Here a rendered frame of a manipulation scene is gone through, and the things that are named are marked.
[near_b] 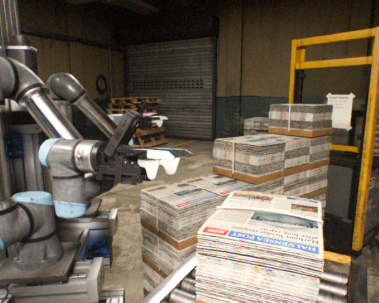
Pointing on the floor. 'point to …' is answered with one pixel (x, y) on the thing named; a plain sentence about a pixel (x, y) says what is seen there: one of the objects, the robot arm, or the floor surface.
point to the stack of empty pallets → (132, 108)
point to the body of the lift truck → (372, 229)
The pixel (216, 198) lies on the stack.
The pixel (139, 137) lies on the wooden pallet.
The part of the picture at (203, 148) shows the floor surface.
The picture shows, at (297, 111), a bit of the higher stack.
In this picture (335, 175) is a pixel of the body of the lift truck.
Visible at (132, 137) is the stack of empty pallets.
